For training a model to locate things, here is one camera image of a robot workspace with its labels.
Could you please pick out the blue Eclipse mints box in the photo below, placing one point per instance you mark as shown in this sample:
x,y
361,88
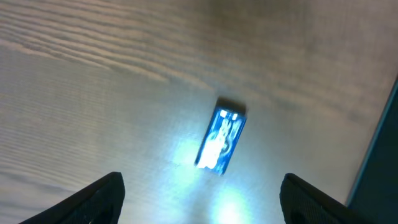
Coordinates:
x,y
220,140

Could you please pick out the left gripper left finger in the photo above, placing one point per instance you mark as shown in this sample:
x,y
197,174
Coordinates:
x,y
99,203

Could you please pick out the dark green gift box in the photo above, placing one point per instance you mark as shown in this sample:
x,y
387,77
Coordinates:
x,y
381,156

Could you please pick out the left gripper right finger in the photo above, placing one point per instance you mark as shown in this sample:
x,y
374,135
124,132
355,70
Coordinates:
x,y
301,202

